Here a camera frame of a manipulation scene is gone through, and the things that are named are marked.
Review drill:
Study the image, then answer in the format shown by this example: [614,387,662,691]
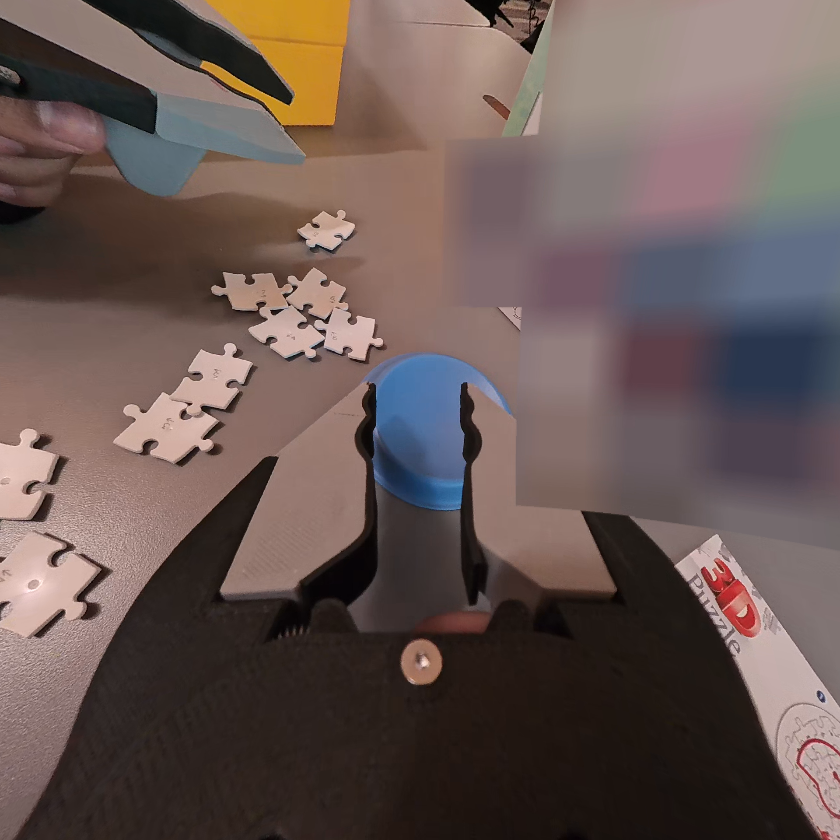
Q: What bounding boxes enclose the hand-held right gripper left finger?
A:
[219,382,380,602]

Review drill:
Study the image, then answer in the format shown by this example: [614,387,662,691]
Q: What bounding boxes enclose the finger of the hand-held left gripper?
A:
[85,0,294,106]
[0,5,307,198]

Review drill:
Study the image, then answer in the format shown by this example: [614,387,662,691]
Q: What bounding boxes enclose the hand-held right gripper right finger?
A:
[459,382,618,606]

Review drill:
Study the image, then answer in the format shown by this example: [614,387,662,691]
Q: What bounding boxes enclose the scatter of white puzzle pieces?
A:
[0,268,385,639]

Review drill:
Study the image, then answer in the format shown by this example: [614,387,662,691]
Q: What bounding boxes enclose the small white puzzle piece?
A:
[297,210,357,252]

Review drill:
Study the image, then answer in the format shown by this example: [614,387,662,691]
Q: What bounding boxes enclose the printed cartoon puzzle box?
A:
[497,26,555,333]

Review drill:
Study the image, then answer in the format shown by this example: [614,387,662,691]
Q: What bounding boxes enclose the person's left hand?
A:
[0,100,108,206]

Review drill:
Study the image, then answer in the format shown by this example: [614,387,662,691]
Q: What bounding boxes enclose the yellow plastic box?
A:
[206,0,352,126]

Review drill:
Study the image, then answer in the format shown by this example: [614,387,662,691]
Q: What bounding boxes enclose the blue round plastic stand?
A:
[363,353,514,511]

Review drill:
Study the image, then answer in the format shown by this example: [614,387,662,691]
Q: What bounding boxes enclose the black office chair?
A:
[467,0,526,28]

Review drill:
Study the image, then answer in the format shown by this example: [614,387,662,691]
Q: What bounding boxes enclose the white printed instruction leaflet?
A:
[675,534,840,840]

